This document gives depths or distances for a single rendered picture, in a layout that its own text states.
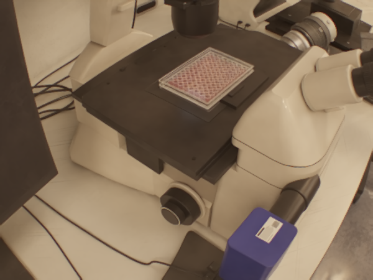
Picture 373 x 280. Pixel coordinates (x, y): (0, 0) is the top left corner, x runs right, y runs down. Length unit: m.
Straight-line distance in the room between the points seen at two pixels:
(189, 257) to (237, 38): 0.39
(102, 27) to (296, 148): 0.39
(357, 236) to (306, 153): 1.27
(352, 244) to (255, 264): 1.28
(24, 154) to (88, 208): 0.26
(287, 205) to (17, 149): 0.32
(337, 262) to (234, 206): 1.07
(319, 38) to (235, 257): 0.57
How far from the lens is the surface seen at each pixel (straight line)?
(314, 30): 0.83
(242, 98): 0.53
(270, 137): 0.42
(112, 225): 0.65
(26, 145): 0.44
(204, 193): 0.59
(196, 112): 0.51
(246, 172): 0.48
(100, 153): 0.69
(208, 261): 0.59
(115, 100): 0.54
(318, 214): 0.70
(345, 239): 1.64
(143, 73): 0.59
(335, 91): 0.41
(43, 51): 1.03
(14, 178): 0.45
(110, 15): 0.62
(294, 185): 0.45
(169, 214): 0.58
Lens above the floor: 1.29
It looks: 45 degrees down
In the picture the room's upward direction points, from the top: 1 degrees clockwise
